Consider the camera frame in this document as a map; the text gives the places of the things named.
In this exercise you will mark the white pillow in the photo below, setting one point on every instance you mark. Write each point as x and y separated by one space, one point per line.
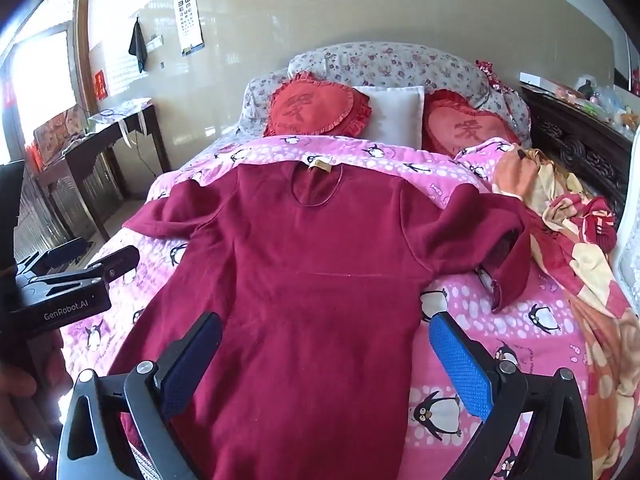
395 110

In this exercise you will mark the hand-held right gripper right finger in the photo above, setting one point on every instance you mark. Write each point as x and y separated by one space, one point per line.
460 367

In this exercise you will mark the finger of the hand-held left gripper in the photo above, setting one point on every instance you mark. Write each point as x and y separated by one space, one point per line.
115 262
57 255

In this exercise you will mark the carved dark wooden cabinet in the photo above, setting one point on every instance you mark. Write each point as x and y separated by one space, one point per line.
575 150

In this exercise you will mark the eye chart poster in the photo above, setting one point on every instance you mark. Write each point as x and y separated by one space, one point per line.
187 15

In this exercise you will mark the white wall outlet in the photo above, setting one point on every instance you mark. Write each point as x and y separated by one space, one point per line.
155 41

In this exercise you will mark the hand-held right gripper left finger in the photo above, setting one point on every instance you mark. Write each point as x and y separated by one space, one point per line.
192 360

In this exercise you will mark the red wall paper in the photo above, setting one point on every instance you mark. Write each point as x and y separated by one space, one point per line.
100 84

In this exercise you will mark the window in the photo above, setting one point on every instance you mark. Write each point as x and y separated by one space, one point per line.
45 80

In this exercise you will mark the pink penguin blanket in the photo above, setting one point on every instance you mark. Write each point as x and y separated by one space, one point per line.
500 320

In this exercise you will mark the red patterned box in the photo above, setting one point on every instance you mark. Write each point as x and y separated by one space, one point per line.
57 132

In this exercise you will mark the dark hanging cloth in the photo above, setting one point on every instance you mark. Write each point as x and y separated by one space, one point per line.
137 45

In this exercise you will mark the dark wooden table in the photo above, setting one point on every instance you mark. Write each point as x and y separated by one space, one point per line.
80 152

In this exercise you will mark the red ruffled cloth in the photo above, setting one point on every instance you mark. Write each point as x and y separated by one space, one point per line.
487 70

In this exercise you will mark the red heart pillow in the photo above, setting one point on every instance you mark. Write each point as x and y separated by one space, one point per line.
460 127
310 105

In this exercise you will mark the person's left hand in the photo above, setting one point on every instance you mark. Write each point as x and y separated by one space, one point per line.
15 387

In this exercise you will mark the orange floral blanket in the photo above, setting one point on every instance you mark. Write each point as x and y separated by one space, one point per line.
600 310

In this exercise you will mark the dark red sweater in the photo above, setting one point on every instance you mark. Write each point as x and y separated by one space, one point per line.
310 310

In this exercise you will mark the white flat box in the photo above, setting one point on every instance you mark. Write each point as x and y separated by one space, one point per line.
537 81

